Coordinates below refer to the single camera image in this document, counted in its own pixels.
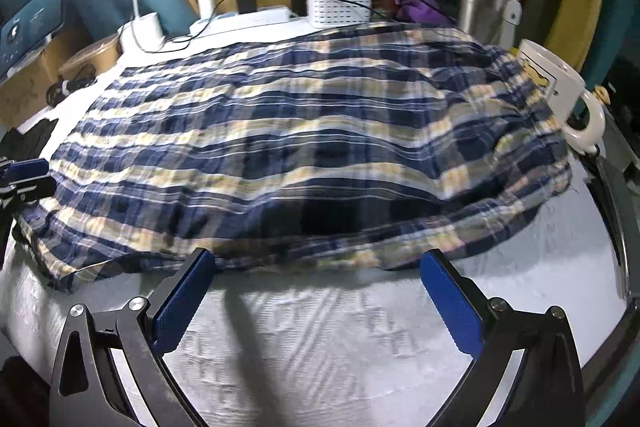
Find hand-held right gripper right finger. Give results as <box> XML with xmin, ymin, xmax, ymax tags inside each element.
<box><xmin>419</xmin><ymin>249</ymin><xmax>586</xmax><ymax>427</ymax></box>

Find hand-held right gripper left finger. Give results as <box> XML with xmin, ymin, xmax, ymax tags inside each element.
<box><xmin>47</xmin><ymin>248</ymin><xmax>218</xmax><ymax>427</ymax></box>

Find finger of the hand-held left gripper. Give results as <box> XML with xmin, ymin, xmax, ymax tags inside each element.
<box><xmin>0</xmin><ymin>158</ymin><xmax>57</xmax><ymax>208</ymax></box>

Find blue plaid shirt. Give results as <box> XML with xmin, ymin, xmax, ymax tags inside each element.
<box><xmin>12</xmin><ymin>21</ymin><xmax>573</xmax><ymax>294</ymax></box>

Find black folded pants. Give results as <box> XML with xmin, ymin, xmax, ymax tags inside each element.
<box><xmin>0</xmin><ymin>117</ymin><xmax>60</xmax><ymax>162</ymax></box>

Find cardboard box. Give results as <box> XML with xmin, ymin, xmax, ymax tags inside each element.
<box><xmin>0</xmin><ymin>29</ymin><xmax>121</xmax><ymax>128</ymax></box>

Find white printed mug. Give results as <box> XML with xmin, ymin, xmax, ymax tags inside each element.
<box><xmin>515</xmin><ymin>38</ymin><xmax>607</xmax><ymax>154</ymax></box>

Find white power strip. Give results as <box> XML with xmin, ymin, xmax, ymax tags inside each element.
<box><xmin>189</xmin><ymin>6</ymin><xmax>301</xmax><ymax>36</ymax></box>

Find purple cloth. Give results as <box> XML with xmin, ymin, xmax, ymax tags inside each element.
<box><xmin>397</xmin><ymin>0</ymin><xmax>458</xmax><ymax>26</ymax></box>

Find stainless steel tumbler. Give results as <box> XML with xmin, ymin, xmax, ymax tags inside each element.
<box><xmin>457</xmin><ymin>0</ymin><xmax>523</xmax><ymax>50</ymax></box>

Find brown can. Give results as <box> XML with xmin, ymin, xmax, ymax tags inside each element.
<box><xmin>374</xmin><ymin>0</ymin><xmax>401</xmax><ymax>22</ymax></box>

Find black cable bundle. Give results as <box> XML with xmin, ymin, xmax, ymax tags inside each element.
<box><xmin>46</xmin><ymin>64</ymin><xmax>98</xmax><ymax>105</ymax></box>

